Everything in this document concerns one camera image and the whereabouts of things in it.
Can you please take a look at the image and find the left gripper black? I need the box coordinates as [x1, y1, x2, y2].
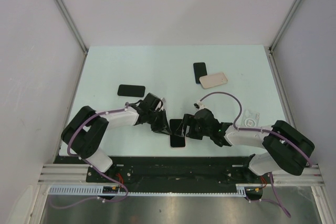
[146, 109, 172, 135]

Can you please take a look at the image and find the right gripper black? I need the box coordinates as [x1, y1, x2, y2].
[174, 114, 211, 141]

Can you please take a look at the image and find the teal blue phone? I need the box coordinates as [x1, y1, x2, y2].
[170, 119, 186, 148]

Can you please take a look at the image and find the black phone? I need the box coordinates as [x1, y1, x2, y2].
[193, 62, 207, 84]
[117, 84, 145, 98]

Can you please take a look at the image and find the pink phone case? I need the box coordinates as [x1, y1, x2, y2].
[170, 146, 185, 150]

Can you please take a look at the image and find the clear transparent phone case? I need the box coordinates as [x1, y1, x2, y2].
[241, 109, 260, 128]

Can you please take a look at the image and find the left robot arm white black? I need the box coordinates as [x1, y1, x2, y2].
[61, 100, 172, 182]

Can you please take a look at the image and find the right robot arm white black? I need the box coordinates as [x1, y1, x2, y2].
[170, 109, 315, 183]

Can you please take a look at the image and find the beige phone case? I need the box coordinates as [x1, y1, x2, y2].
[199, 72, 228, 89]

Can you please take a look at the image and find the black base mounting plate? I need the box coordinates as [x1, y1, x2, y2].
[54, 155, 287, 194]

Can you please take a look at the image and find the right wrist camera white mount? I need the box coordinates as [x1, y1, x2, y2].
[194, 101, 207, 111]

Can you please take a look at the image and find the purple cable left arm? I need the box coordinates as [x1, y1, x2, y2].
[49, 102, 131, 210]

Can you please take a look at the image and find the white slotted cable duct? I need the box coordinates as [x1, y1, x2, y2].
[48, 184, 266, 196]

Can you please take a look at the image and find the aluminium rail profile front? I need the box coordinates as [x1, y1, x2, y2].
[39, 164, 324, 186]

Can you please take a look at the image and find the left aluminium frame post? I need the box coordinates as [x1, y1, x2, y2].
[53, 0, 88, 55]

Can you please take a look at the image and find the aluminium frame post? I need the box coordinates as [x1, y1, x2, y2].
[53, 0, 88, 55]
[268, 0, 303, 52]

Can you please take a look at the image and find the right aluminium frame post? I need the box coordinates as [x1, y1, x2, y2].
[268, 0, 303, 52]

